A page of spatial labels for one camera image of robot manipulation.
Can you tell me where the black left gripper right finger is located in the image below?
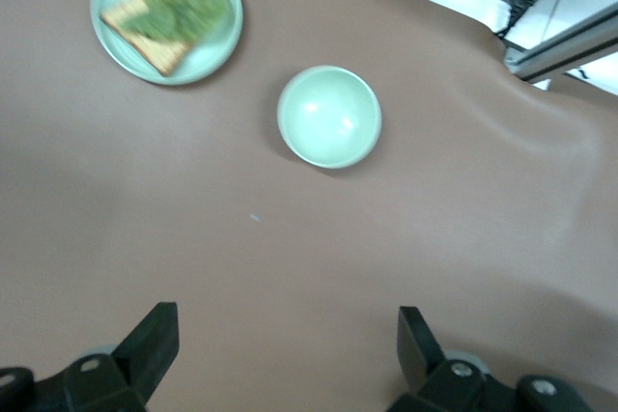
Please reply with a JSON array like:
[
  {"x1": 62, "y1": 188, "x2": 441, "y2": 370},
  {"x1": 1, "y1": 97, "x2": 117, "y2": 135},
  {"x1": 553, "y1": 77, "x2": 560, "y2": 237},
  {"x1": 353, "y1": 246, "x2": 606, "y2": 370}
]
[{"x1": 385, "y1": 306, "x2": 591, "y2": 412}]

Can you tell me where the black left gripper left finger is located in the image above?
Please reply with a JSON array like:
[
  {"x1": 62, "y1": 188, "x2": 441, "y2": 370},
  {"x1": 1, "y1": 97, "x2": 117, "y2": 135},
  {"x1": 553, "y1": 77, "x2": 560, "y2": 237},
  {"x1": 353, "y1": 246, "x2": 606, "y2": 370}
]
[{"x1": 0, "y1": 301, "x2": 181, "y2": 412}]

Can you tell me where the brown table cloth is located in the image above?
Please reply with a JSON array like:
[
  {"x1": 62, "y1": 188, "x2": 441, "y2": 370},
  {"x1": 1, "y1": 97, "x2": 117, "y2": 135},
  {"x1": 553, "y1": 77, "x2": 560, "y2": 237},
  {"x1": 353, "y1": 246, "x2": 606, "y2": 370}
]
[{"x1": 0, "y1": 0, "x2": 618, "y2": 412}]

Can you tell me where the pale green bowl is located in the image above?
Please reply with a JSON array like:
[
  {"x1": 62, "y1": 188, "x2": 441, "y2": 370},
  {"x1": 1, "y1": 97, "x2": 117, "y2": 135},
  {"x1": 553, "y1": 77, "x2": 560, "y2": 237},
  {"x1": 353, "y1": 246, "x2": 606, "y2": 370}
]
[{"x1": 276, "y1": 65, "x2": 383, "y2": 171}]

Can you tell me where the pale green plate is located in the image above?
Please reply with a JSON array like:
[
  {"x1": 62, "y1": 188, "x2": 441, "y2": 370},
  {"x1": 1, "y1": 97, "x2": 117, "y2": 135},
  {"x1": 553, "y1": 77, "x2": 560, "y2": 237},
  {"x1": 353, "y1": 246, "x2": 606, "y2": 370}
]
[{"x1": 90, "y1": 0, "x2": 244, "y2": 87}]

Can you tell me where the toast with green topping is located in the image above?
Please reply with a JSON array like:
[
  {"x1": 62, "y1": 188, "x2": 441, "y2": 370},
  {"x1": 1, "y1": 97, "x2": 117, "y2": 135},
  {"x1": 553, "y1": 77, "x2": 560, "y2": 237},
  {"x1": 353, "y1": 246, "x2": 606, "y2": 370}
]
[{"x1": 99, "y1": 0, "x2": 233, "y2": 78}]

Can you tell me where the aluminium frame profile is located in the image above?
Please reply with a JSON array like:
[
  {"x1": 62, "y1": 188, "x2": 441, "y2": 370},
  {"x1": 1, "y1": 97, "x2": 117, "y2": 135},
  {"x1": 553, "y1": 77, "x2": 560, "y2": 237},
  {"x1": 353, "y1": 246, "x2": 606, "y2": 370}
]
[{"x1": 503, "y1": 0, "x2": 618, "y2": 84}]

